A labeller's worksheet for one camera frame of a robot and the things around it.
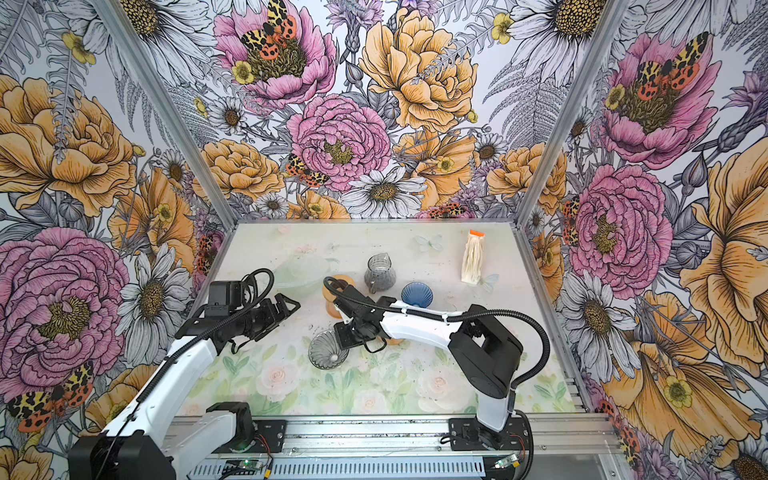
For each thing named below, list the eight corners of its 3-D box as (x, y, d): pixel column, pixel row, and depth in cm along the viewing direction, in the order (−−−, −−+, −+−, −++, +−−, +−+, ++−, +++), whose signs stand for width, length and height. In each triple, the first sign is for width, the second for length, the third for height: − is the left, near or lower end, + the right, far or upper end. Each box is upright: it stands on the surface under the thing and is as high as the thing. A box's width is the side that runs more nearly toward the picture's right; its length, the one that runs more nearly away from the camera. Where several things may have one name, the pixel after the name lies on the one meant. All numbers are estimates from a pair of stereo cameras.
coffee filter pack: (460, 281, 106) (467, 260, 97) (462, 251, 115) (468, 229, 106) (477, 284, 106) (485, 263, 96) (477, 253, 115) (484, 231, 105)
